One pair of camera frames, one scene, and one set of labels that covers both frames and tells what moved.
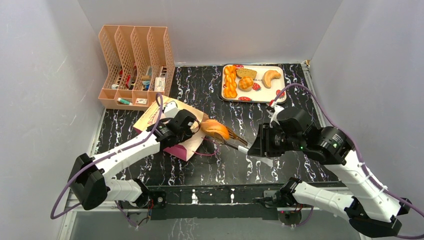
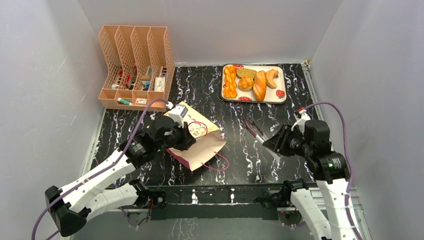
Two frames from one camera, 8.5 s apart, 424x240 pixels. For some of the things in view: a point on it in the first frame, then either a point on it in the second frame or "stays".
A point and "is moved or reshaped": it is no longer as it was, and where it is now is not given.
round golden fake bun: (245, 83) stays
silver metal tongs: (237, 142) to (252, 128)
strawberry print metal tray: (259, 93) stays
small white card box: (142, 101) stays
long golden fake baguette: (213, 126) to (260, 85)
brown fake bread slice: (242, 72) stays
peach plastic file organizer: (139, 64) stays
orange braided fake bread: (230, 87) stays
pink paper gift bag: (184, 149) is moved or reshaped
